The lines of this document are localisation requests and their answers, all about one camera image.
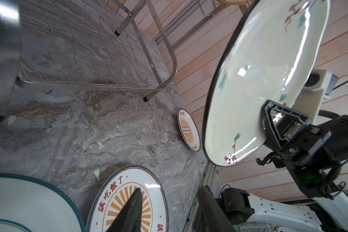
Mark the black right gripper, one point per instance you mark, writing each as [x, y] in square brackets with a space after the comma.
[315, 157]

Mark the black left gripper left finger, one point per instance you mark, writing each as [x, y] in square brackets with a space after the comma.
[129, 219]

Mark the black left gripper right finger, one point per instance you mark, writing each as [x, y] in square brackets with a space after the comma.
[210, 217]

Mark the cream plate with berry sprigs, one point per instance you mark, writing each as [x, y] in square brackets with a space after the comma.
[269, 57]

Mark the white plate with flower outline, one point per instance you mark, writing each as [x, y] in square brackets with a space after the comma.
[31, 205]

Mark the cat and stars orange-rim plate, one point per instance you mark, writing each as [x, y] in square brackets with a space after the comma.
[236, 2]

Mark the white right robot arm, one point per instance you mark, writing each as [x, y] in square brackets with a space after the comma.
[324, 215]

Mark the stainless steel dish rack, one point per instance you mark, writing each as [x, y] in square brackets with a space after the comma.
[85, 46]

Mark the orange sunburst plate centre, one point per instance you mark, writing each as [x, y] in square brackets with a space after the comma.
[117, 190]

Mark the orange sunburst plate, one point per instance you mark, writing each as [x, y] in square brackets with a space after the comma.
[117, 190]
[189, 130]

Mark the orange sunburst plate right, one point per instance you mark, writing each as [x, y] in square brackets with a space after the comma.
[189, 130]

